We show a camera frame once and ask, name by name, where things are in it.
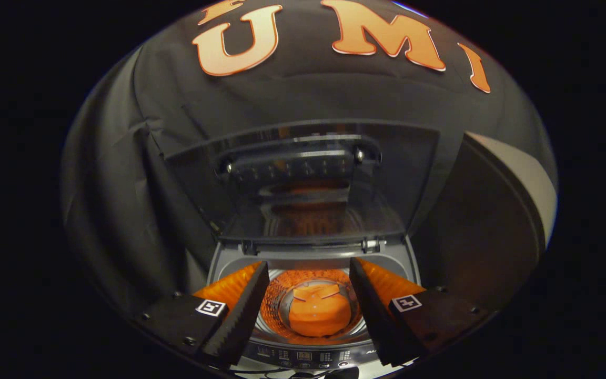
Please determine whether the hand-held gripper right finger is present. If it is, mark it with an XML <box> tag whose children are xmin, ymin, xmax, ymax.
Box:
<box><xmin>349</xmin><ymin>257</ymin><xmax>493</xmax><ymax>367</ymax></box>

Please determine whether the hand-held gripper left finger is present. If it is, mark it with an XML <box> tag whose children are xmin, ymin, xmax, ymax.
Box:
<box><xmin>134</xmin><ymin>261</ymin><xmax>271</xmax><ymax>369</ymax></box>

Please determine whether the yellow polo shirt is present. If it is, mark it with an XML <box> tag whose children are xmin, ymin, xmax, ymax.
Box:
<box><xmin>288</xmin><ymin>283</ymin><xmax>352</xmax><ymax>337</ymax></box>

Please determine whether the grey washing machine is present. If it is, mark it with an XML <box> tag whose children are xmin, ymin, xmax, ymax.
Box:
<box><xmin>206</xmin><ymin>237</ymin><xmax>425</xmax><ymax>379</ymax></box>

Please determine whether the dark transparent washing machine lid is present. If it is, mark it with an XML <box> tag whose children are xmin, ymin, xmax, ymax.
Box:
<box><xmin>164</xmin><ymin>121</ymin><xmax>440</xmax><ymax>245</ymax></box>

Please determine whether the black backdrop cloth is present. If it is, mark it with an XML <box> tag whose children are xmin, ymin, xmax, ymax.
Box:
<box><xmin>61</xmin><ymin>0</ymin><xmax>551</xmax><ymax>327</ymax></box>

